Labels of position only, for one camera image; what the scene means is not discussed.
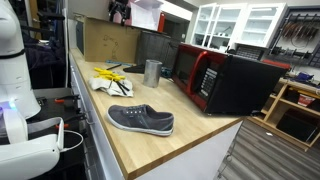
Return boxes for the dark grey mesh panel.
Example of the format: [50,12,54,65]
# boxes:
[135,29,182,70]

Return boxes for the white paper sheets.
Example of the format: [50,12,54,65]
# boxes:
[130,0,165,32]

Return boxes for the grey crumpled cloth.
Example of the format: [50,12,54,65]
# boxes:
[87,76,135,98]

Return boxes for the red and black microwave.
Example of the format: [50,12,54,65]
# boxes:
[171,42,290,117]

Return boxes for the grey canvas sneaker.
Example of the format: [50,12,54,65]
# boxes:
[106,103,175,138]

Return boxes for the black shelf rack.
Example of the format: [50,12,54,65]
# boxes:
[23,0,69,90]

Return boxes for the black box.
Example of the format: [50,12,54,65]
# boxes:
[275,109,320,144]

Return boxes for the large yellow T-handle hex key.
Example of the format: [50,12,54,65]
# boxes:
[93,62,123,74]

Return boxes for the wooden storage shelf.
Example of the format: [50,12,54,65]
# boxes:
[247,77,320,153]

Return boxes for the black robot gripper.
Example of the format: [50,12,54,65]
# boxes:
[108,0,132,24]

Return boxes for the white cable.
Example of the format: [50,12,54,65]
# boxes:
[59,129,85,154]

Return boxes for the orange-handled black clamp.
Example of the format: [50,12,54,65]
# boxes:
[53,94,81,104]
[54,112,89,131]

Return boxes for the black wedge hex key stand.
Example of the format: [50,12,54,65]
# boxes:
[122,64,147,75]

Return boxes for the blue item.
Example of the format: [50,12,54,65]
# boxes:
[294,71,315,83]

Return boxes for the red upright object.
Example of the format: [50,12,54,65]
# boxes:
[157,12,167,33]

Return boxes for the red and white box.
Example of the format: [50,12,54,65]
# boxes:
[297,93,316,108]

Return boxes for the blue cable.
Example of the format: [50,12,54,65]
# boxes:
[105,59,134,67]

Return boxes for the thin yellow T-handle hex key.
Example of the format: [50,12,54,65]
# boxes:
[94,75,113,90]

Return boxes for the white workbench cabinet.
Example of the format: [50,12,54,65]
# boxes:
[67,49,244,180]

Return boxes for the aluminium hollow cylinder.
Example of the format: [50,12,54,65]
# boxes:
[143,59,164,89]

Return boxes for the white glass-door cabinet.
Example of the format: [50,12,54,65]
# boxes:
[191,2,288,50]

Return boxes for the black tool wall rack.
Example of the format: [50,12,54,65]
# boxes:
[266,5,320,69]

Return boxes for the teal cable bundle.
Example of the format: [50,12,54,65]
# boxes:
[161,66,173,79]

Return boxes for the black perforated mounting platform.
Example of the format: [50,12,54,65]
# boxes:
[32,95,90,135]

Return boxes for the black grid crate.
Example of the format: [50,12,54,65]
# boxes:
[234,44,265,62]

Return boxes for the large cardboard box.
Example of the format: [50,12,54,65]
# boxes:
[74,14,142,65]

